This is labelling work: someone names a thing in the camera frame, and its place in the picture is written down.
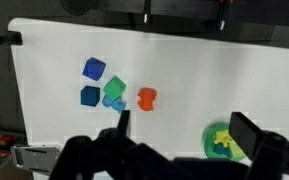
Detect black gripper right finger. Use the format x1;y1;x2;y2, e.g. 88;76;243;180
229;112;264;160

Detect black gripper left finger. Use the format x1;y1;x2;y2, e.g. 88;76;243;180
117;110;130;136

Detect yellow-green block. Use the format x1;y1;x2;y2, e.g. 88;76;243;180
229;141;245;157

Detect light blue toy block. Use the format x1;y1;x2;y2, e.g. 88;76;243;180
102;95;126;114

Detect yellow star-shaped block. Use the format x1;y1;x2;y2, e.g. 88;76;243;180
214;130;232;147

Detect teal block in bowl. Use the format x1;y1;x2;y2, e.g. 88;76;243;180
213;144;231;158

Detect orange toy block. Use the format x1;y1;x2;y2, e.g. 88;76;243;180
138;87;157;111

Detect green cube block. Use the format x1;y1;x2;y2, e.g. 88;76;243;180
103;76;126;100

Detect green plastic bowl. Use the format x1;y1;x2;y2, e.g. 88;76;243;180
203;122;246;162

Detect dark blue cube block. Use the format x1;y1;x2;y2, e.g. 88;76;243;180
80;86;100;107

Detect bright blue cube block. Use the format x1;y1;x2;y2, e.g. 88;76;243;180
82;58;106;81

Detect black clamp at table edge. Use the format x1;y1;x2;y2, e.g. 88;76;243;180
0;31;23;46

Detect grey metal bracket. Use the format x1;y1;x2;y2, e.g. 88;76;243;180
10;145;61;176

